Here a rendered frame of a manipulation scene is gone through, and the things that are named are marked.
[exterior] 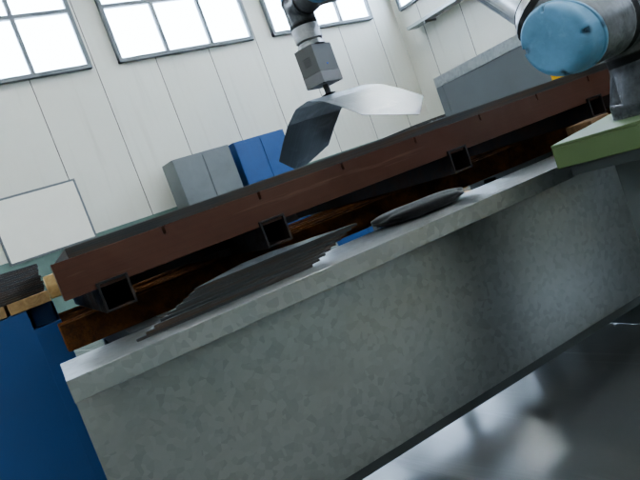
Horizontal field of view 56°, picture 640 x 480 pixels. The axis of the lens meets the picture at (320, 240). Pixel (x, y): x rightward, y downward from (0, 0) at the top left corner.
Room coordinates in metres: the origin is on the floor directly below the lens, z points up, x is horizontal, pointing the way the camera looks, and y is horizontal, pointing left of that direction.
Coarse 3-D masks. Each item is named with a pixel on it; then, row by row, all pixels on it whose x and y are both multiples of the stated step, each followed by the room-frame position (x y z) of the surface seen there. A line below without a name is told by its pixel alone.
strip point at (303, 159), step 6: (312, 150) 1.91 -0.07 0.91; (318, 150) 1.92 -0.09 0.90; (294, 156) 1.88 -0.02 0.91; (300, 156) 1.89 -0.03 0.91; (306, 156) 1.91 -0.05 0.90; (312, 156) 1.93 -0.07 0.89; (282, 162) 1.86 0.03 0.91; (288, 162) 1.88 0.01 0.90; (294, 162) 1.90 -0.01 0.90; (300, 162) 1.92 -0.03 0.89; (306, 162) 1.94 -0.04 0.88; (294, 168) 1.93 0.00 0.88
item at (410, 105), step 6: (420, 96) 1.45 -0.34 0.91; (402, 102) 1.43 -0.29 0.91; (408, 102) 1.42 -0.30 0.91; (414, 102) 1.42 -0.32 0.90; (420, 102) 1.41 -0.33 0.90; (384, 108) 1.40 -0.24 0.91; (390, 108) 1.40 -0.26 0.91; (396, 108) 1.39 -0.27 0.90; (402, 108) 1.39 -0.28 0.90; (408, 108) 1.39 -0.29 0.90; (414, 108) 1.38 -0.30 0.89; (366, 114) 1.38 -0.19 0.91; (372, 114) 1.37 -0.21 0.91; (378, 114) 1.37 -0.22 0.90; (384, 114) 1.36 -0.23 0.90; (390, 114) 1.36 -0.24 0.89; (396, 114) 1.36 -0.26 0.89
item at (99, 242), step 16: (560, 80) 1.49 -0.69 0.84; (512, 96) 1.42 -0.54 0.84; (528, 96) 1.44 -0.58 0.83; (464, 112) 1.36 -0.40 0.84; (480, 112) 1.38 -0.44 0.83; (416, 128) 1.30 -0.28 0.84; (432, 128) 1.32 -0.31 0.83; (368, 144) 1.25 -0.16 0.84; (384, 144) 1.26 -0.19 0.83; (336, 160) 1.21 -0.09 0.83; (288, 176) 1.16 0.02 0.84; (240, 192) 1.12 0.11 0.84; (192, 208) 1.08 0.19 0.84; (208, 208) 1.09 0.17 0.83; (144, 224) 1.04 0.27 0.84; (160, 224) 1.05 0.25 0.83; (96, 240) 1.01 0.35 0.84; (112, 240) 1.02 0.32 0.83; (64, 256) 1.06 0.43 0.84
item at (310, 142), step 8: (304, 136) 1.82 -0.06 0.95; (312, 136) 1.84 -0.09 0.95; (320, 136) 1.86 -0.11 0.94; (328, 136) 1.89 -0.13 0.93; (288, 144) 1.80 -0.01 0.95; (296, 144) 1.83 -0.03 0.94; (304, 144) 1.85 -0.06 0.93; (312, 144) 1.88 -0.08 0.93; (320, 144) 1.90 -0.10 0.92; (328, 144) 1.92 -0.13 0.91; (288, 152) 1.84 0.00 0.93; (296, 152) 1.86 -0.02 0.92; (280, 160) 1.85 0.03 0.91
